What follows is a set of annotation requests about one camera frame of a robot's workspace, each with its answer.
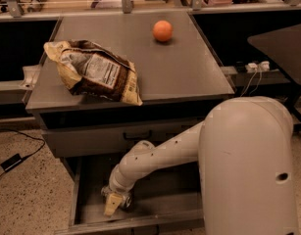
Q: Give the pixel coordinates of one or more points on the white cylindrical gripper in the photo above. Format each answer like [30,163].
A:
[115,187]

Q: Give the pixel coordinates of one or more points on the crushed silver soda can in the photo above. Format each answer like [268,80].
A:
[126,201]

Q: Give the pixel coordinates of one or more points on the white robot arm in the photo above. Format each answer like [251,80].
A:
[243,149]

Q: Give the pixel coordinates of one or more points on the open grey lower drawer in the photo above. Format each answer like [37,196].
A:
[166,200]

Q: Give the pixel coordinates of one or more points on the closed grey drawer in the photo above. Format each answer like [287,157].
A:
[107,139]

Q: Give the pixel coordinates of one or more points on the grey drawer cabinet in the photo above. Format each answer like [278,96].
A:
[176,79]

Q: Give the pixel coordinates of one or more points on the black power adapter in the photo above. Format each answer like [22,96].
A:
[11,162]

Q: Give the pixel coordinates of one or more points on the brown yellow chip bag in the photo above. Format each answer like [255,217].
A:
[87,68]

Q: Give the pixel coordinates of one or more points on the orange fruit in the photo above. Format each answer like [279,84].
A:
[162,31]

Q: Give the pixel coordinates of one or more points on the white power plugs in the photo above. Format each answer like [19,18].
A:
[263,66]

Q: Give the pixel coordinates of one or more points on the black side table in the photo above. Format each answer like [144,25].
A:
[283,47]

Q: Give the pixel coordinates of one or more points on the black drawer handle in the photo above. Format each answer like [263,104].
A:
[137,135]

